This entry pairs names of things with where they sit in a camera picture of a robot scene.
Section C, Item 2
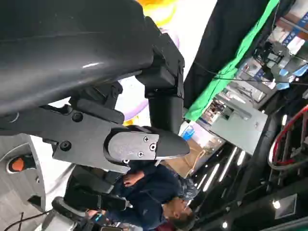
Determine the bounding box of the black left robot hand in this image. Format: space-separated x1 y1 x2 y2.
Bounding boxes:
0 0 191 174

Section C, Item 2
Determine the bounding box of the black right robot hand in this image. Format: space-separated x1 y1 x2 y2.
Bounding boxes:
64 166 133 212

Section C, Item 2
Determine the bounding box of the orange and white bread roll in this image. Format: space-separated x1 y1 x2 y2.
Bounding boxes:
141 0 180 26
122 114 140 126

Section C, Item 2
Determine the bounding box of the person's hand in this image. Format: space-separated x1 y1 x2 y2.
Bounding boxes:
123 173 145 188

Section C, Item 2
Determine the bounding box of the person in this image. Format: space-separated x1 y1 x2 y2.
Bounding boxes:
86 163 200 231

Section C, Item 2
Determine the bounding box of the brown cardboard box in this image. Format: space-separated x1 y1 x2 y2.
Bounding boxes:
166 141 227 179

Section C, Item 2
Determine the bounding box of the blue package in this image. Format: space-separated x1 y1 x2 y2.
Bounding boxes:
181 124 196 141

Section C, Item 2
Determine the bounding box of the green cloth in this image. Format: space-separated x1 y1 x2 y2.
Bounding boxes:
182 0 281 122

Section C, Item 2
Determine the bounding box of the grey metal cabinet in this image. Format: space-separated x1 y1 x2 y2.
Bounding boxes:
208 103 269 156

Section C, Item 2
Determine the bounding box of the black cloth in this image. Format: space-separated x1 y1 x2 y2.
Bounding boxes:
184 0 274 106

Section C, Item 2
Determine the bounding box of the red hose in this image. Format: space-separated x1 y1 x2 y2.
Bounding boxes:
268 108 308 170

